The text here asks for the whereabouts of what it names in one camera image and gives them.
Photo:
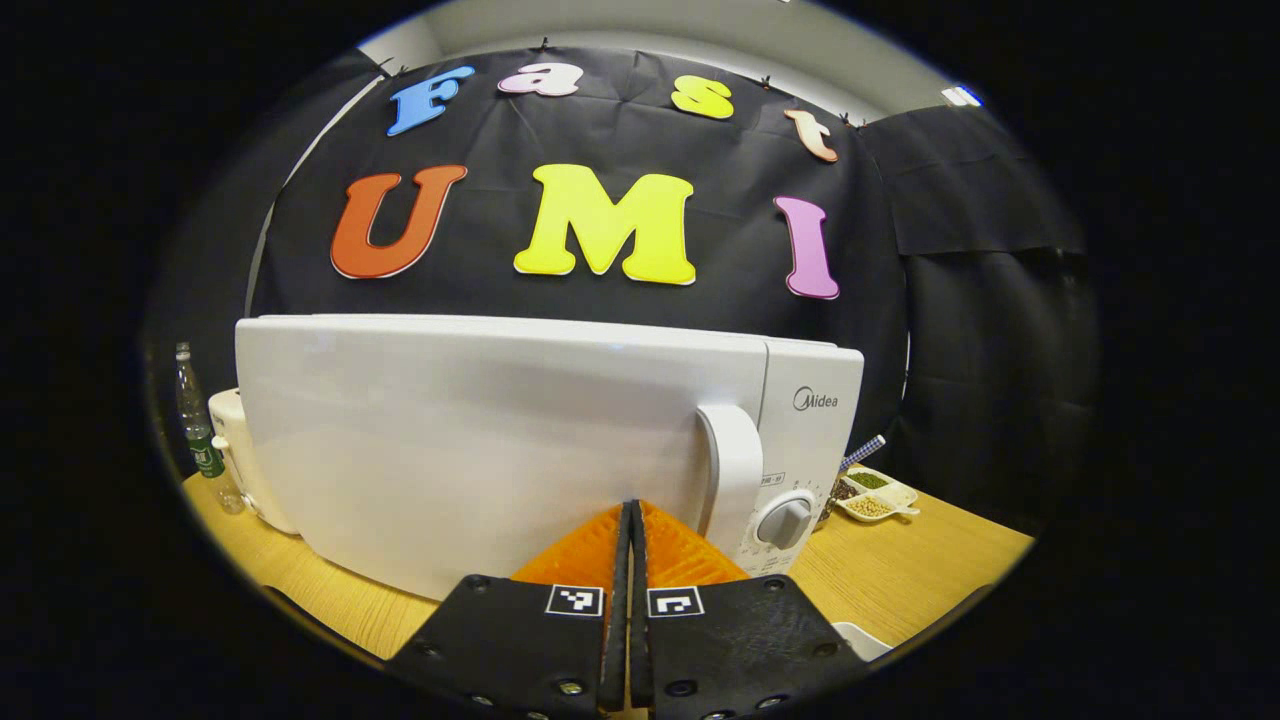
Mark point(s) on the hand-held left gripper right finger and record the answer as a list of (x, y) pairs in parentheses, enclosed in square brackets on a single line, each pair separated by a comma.
[(745, 645)]

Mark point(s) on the small white rectangular dish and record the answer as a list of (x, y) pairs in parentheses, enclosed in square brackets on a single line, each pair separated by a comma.
[(862, 640)]

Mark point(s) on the clear plastic water bottle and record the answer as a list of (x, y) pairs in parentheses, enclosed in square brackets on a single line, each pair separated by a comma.
[(200, 440)]

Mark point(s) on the black backdrop cloth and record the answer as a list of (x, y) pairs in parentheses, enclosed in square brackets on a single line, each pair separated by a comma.
[(500, 140)]

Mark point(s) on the divided white dish with beans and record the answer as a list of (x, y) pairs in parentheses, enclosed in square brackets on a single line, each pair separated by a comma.
[(872, 495)]

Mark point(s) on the small ceiling light panel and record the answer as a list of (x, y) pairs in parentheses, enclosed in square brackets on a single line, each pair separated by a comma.
[(961, 96)]

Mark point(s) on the white toaster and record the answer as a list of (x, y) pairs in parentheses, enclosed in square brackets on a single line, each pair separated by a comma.
[(228, 430)]

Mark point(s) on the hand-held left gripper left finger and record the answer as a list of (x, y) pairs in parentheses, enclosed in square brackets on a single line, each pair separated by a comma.
[(520, 645)]

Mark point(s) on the white microwave oven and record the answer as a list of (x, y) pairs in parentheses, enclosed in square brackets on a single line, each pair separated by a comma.
[(470, 440)]

